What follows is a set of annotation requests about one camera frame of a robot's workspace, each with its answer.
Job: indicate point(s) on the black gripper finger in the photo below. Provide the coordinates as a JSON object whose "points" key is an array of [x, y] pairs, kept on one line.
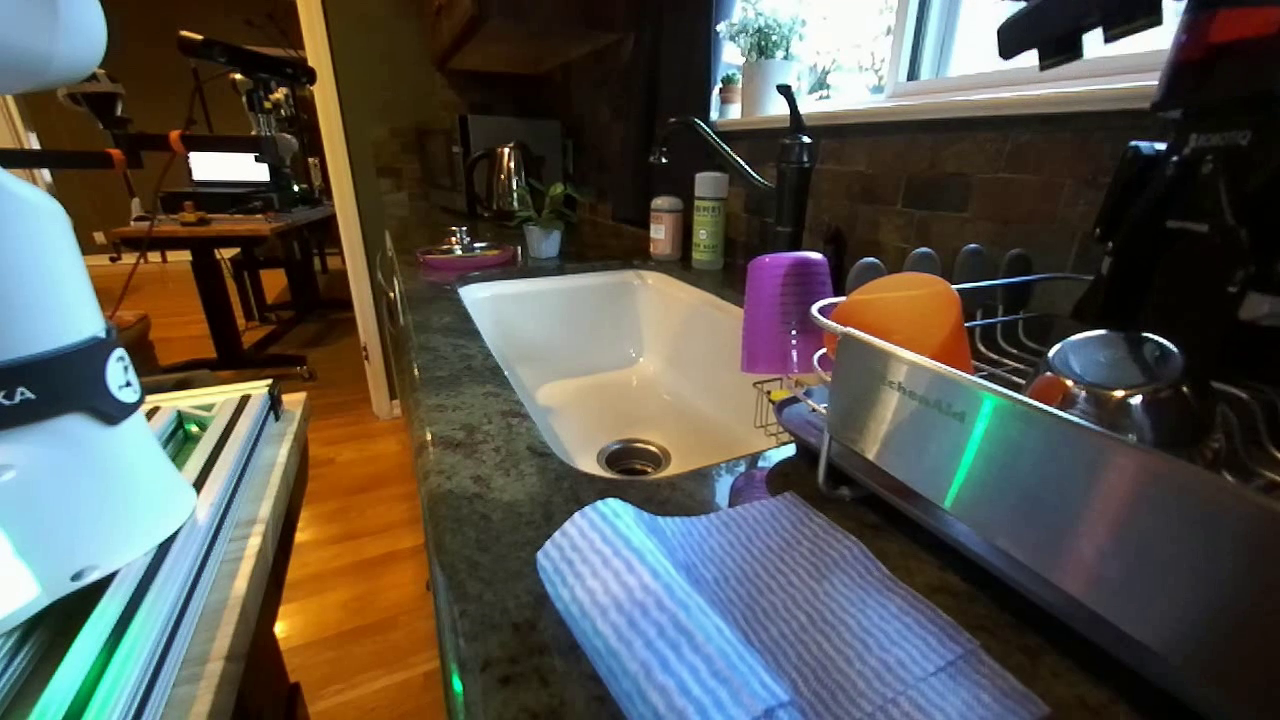
{"points": [[1236, 333], [1183, 314]]}

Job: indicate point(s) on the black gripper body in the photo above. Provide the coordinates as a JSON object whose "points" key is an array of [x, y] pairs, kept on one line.
{"points": [[1223, 203]]}

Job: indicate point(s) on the silver metal bowl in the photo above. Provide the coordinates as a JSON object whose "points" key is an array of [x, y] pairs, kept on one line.
{"points": [[1115, 365]]}

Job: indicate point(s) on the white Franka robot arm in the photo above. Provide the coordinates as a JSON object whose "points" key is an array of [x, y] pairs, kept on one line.
{"points": [[66, 466]]}

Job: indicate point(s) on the orange plastic bowl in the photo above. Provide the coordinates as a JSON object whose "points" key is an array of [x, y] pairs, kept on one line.
{"points": [[907, 323]]}

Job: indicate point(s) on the small orange item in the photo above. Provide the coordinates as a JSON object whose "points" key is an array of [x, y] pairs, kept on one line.
{"points": [[1051, 391]]}

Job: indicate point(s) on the white window sill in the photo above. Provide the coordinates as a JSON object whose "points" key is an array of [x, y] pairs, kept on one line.
{"points": [[1012, 98]]}

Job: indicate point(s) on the stainless steel dish rack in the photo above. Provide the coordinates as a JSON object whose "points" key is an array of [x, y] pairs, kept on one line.
{"points": [[1065, 520]]}

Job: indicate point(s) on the purple plastic cup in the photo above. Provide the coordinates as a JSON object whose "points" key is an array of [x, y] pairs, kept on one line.
{"points": [[784, 314]]}

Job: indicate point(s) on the windowsill plant in white pot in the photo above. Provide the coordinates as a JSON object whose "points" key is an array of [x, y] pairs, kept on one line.
{"points": [[763, 72]]}

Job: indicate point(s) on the green bottle white cap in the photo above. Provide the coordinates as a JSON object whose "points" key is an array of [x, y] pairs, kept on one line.
{"points": [[710, 220]]}

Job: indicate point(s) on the small dark windowsill pot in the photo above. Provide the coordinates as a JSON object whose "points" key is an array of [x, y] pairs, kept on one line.
{"points": [[729, 98]]}

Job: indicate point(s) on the dark kitchen faucet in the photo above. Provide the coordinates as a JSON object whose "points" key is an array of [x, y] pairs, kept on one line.
{"points": [[705, 140]]}

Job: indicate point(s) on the blue striped dish cloth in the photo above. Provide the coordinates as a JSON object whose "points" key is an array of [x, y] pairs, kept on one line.
{"points": [[772, 612]]}

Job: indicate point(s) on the metal sink drain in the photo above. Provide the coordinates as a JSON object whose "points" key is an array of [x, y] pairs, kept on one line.
{"points": [[635, 459]]}

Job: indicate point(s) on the white kitchen sink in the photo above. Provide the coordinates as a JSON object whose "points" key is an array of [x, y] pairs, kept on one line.
{"points": [[603, 344]]}

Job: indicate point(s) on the plant in small white pot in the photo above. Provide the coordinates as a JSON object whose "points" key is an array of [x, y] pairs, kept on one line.
{"points": [[541, 239]]}

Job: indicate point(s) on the metal kettle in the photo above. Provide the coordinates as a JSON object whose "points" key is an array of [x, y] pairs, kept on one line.
{"points": [[499, 181]]}

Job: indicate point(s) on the pink soap dish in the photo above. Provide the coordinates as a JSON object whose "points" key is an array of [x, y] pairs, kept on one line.
{"points": [[464, 262]]}

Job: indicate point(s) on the lit computer monitor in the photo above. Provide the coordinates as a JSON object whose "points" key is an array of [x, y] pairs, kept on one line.
{"points": [[229, 167]]}

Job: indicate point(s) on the dark wooden desk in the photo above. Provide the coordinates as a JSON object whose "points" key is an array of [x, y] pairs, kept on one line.
{"points": [[212, 234]]}

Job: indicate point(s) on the stand with red clamps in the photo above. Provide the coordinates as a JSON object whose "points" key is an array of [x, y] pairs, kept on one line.
{"points": [[83, 152]]}

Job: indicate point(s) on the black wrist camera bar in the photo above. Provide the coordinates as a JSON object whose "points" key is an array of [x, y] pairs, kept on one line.
{"points": [[1073, 26]]}

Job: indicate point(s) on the white door frame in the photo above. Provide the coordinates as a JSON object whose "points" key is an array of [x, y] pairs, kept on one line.
{"points": [[344, 242]]}

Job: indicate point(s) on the black camera tripod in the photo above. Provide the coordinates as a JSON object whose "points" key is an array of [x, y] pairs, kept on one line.
{"points": [[262, 67]]}

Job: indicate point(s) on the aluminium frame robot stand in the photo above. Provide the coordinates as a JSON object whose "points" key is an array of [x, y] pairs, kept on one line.
{"points": [[201, 533]]}

